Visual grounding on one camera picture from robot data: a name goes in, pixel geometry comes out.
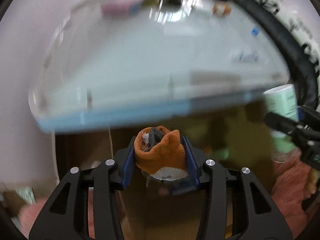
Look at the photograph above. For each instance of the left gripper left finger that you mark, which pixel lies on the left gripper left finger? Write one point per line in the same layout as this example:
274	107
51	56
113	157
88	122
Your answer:
65	213

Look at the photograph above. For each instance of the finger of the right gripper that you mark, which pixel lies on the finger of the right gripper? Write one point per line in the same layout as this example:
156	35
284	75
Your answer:
281	124

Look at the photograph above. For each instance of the white toothpaste tube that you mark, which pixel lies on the white toothpaste tube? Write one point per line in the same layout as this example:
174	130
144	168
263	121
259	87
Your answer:
246	56

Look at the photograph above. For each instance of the green cotton pad canister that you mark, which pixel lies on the green cotton pad canister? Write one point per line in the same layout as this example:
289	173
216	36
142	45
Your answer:
282	100

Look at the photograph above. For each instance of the orange white sock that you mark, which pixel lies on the orange white sock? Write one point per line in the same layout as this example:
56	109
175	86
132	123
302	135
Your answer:
159	153
221	9

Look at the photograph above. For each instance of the pink blue carton box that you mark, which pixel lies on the pink blue carton box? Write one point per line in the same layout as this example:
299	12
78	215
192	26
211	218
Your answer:
120	7

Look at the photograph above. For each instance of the small blue cap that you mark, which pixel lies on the small blue cap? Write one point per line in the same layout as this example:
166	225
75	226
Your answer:
255	31

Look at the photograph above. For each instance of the brown cardboard box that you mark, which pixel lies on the brown cardboard box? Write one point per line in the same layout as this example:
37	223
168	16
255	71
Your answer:
234	137

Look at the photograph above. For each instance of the black white patterned blanket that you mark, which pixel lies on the black white patterned blanket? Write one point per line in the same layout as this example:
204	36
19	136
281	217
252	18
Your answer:
302	69

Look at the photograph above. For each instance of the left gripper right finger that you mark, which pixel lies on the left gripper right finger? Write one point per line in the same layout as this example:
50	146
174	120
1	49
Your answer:
255	214

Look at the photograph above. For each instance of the white plastic table lid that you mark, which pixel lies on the white plastic table lid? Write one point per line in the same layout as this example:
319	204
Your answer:
170	58

